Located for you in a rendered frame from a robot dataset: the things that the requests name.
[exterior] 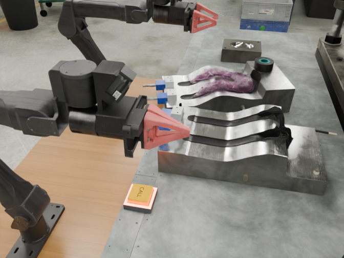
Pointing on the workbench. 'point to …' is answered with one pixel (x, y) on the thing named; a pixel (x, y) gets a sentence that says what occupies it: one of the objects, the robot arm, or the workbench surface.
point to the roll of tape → (263, 64)
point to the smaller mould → (240, 50)
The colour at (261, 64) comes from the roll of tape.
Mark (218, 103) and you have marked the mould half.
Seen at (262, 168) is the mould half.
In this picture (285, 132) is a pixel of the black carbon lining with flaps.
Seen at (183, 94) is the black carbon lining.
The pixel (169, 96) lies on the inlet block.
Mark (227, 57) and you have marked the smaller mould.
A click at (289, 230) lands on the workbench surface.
